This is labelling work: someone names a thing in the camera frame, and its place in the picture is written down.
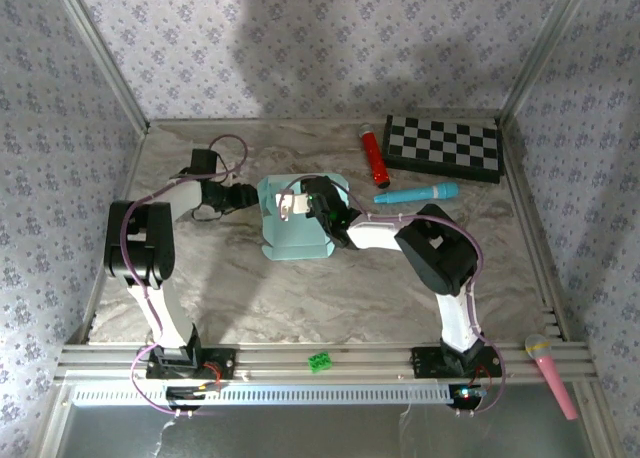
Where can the light teal paper box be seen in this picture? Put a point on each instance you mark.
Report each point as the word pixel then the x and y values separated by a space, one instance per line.
pixel 295 238

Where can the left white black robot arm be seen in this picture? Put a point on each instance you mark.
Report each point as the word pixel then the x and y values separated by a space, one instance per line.
pixel 165 318

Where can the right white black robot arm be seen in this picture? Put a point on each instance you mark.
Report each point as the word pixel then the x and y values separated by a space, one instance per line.
pixel 455 323

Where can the red toy microphone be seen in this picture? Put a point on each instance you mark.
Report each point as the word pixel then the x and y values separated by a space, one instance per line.
pixel 375 155

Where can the blue toy microphone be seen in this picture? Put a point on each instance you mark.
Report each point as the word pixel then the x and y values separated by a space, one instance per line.
pixel 420 194

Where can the black white chessboard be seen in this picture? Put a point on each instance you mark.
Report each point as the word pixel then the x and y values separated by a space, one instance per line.
pixel 442 145

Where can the green terminal block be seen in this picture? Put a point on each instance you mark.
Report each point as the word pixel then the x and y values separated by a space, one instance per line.
pixel 320 362

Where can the black circuit board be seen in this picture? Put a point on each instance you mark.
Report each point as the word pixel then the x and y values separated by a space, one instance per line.
pixel 192 393
pixel 467 395

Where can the grey metal sheet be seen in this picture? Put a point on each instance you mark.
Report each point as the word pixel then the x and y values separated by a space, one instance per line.
pixel 300 433

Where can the pink toy microphone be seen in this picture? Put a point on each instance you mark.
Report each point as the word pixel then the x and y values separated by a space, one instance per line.
pixel 552 378

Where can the thin aluminium edge rail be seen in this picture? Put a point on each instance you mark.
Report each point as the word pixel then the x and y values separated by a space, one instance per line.
pixel 200 121

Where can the aluminium frame side rail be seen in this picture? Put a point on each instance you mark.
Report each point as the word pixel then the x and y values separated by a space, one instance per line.
pixel 132 160
pixel 522 203

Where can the aluminium frame cross rail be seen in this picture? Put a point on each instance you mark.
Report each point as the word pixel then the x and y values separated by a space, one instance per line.
pixel 375 360

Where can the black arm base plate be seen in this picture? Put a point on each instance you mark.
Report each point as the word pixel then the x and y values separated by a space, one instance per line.
pixel 420 363
pixel 225 363

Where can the aluminium frame post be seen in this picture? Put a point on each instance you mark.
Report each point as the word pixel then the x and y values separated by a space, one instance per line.
pixel 544 48
pixel 100 53

